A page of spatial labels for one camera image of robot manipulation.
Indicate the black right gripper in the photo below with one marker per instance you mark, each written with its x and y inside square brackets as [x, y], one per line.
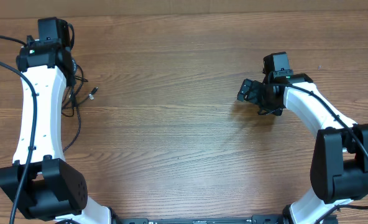
[247, 91]

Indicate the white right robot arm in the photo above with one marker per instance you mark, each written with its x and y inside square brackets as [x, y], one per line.
[339, 167]

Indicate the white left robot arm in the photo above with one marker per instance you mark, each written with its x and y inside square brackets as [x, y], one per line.
[40, 183]

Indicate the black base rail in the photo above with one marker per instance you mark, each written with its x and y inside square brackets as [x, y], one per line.
[218, 219]

